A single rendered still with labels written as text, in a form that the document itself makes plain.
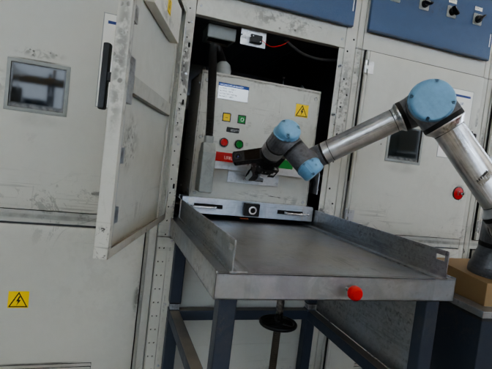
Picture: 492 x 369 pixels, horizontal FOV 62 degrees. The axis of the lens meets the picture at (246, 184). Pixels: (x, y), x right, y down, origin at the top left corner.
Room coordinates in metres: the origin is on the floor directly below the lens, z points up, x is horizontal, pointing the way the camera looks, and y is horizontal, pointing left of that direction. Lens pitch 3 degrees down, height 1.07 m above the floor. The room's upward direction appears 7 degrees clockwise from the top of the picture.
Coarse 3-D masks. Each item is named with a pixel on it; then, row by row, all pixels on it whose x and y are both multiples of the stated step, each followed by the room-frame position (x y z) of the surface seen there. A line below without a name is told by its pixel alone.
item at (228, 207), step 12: (204, 204) 1.54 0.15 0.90; (216, 204) 1.55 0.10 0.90; (228, 204) 1.57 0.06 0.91; (240, 204) 1.58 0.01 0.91; (264, 204) 1.61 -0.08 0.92; (276, 204) 1.63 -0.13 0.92; (240, 216) 1.58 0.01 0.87; (264, 216) 1.61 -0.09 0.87; (276, 216) 1.63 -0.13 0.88; (288, 216) 1.65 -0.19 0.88; (300, 216) 1.66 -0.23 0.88
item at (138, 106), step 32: (128, 0) 0.84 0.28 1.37; (160, 0) 1.06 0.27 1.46; (128, 32) 0.84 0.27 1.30; (160, 32) 1.22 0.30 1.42; (128, 64) 0.85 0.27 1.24; (160, 64) 1.26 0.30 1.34; (128, 96) 0.88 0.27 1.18; (160, 96) 1.23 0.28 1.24; (128, 128) 1.00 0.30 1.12; (160, 128) 1.36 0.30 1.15; (128, 160) 1.02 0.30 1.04; (160, 160) 1.42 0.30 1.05; (128, 192) 1.05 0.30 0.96; (96, 224) 0.84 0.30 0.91; (128, 224) 1.09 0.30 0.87; (96, 256) 0.84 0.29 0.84
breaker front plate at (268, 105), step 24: (216, 96) 1.55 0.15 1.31; (264, 96) 1.61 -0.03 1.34; (288, 96) 1.64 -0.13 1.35; (312, 96) 1.67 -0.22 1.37; (216, 120) 1.55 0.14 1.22; (264, 120) 1.61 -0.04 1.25; (312, 120) 1.68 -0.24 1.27; (216, 144) 1.56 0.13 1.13; (312, 144) 1.68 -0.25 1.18; (216, 168) 1.56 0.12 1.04; (192, 192) 1.53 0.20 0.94; (216, 192) 1.56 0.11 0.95; (240, 192) 1.59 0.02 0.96; (264, 192) 1.62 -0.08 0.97; (288, 192) 1.66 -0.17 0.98
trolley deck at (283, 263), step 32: (224, 224) 1.46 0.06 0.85; (256, 224) 1.56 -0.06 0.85; (192, 256) 1.05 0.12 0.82; (256, 256) 1.01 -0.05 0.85; (288, 256) 1.05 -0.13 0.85; (320, 256) 1.10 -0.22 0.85; (352, 256) 1.15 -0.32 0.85; (224, 288) 0.83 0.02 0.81; (256, 288) 0.85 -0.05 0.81; (288, 288) 0.87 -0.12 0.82; (320, 288) 0.90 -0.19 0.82; (384, 288) 0.95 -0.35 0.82; (416, 288) 0.98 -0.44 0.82; (448, 288) 1.01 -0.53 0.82
